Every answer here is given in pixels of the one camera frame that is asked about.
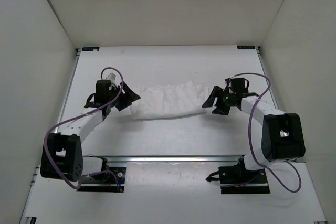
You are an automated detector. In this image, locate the purple cable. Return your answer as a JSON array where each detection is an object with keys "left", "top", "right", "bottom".
[
  {"left": 44, "top": 67, "right": 124, "bottom": 190},
  {"left": 228, "top": 73, "right": 302, "bottom": 193}
]

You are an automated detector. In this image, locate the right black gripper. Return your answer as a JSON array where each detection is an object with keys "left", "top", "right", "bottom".
[{"left": 202, "top": 86, "right": 235, "bottom": 115}]

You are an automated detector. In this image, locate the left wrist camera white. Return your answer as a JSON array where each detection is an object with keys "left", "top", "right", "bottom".
[{"left": 105, "top": 72, "right": 116, "bottom": 82}]

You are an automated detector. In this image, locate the right blue corner label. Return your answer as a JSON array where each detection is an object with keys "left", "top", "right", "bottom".
[{"left": 237, "top": 45, "right": 255, "bottom": 50}]

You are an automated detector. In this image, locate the left blue corner label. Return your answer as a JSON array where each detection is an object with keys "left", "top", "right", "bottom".
[{"left": 81, "top": 47, "right": 100, "bottom": 51}]

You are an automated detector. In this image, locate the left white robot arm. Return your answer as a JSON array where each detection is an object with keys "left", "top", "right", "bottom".
[{"left": 40, "top": 79, "right": 141, "bottom": 183}]

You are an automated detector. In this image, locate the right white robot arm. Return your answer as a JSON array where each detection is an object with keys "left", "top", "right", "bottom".
[{"left": 202, "top": 78, "right": 306, "bottom": 182}]

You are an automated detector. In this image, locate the blue corner label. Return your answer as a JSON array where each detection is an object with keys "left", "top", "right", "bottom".
[
  {"left": 81, "top": 47, "right": 100, "bottom": 51},
  {"left": 237, "top": 45, "right": 255, "bottom": 50}
]

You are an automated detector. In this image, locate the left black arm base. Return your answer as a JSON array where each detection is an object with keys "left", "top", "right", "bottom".
[{"left": 77, "top": 155, "right": 127, "bottom": 193}]

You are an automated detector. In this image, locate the aluminium front rail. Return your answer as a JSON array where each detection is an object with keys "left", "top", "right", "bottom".
[{"left": 88, "top": 155, "right": 241, "bottom": 163}]

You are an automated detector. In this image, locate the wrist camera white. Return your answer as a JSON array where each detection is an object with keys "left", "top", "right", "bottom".
[
  {"left": 225, "top": 78, "right": 232, "bottom": 89},
  {"left": 105, "top": 72, "right": 116, "bottom": 82}
]

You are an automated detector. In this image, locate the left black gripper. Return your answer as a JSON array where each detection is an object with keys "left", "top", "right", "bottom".
[{"left": 109, "top": 80, "right": 141, "bottom": 111}]

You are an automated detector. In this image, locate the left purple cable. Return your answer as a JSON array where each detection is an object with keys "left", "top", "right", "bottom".
[{"left": 44, "top": 67, "right": 124, "bottom": 190}]

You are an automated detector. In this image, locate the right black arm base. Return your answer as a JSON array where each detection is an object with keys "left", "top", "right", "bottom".
[{"left": 205, "top": 158, "right": 270, "bottom": 195}]

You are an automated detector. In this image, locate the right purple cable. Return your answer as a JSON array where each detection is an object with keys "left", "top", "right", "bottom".
[{"left": 228, "top": 73, "right": 302, "bottom": 193}]

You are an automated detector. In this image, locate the white pleated skirt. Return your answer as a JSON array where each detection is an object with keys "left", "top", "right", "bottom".
[{"left": 131, "top": 81, "right": 209, "bottom": 120}]

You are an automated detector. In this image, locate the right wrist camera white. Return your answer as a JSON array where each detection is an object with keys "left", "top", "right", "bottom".
[{"left": 225, "top": 78, "right": 232, "bottom": 89}]

